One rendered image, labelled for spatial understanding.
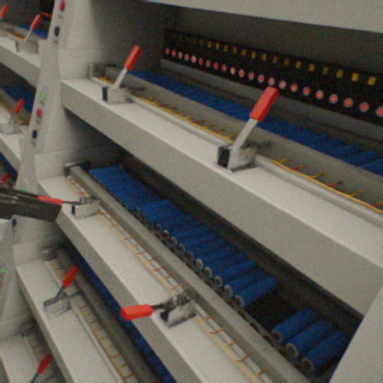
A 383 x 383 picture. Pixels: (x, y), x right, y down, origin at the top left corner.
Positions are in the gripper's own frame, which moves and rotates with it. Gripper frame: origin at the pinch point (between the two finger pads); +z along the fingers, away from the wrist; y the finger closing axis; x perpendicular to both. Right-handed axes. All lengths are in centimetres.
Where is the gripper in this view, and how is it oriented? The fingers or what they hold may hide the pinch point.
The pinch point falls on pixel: (33, 205)
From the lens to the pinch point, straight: 61.1
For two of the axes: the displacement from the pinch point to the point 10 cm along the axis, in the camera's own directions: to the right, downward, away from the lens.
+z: 6.4, 2.5, 7.3
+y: 6.0, 4.2, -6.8
